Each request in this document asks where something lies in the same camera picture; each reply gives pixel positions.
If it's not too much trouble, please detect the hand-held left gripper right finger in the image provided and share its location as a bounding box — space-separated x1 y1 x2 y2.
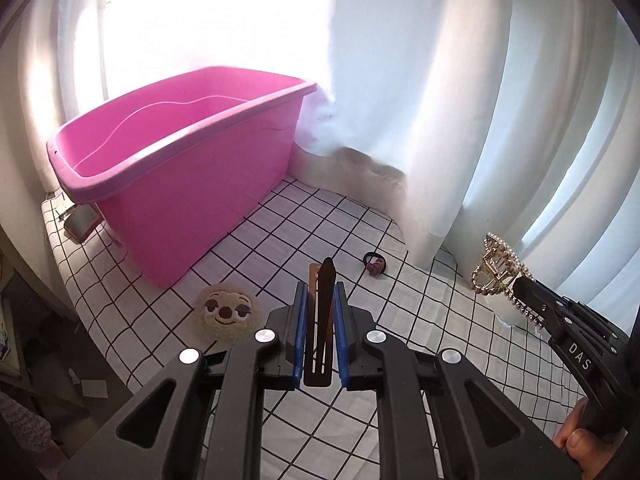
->
334 281 581 480

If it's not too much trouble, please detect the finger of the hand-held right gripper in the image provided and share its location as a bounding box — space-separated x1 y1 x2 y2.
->
512 276 577 344

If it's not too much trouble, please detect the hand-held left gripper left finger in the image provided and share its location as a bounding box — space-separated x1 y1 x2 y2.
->
55 281 308 480

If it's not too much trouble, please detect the pearl claw hair clip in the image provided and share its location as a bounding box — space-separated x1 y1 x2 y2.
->
470 232 547 332

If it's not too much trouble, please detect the pink plastic tub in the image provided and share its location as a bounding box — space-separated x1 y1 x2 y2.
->
47 65 319 291

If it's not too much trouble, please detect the person's right hand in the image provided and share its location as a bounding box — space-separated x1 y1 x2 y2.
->
552 396 628 480

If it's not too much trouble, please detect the round sloth face plush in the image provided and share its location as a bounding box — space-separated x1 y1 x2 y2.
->
193 282 256 344

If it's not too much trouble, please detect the white black checked tablecloth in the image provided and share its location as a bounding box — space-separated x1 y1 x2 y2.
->
42 175 591 480

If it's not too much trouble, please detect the white curtain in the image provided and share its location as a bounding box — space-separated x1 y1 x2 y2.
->
10 0 640 331

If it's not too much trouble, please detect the purple knitted cloth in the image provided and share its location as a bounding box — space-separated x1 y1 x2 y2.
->
0 390 53 461

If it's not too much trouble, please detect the dark purple hair tie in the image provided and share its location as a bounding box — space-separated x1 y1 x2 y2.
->
362 251 389 279

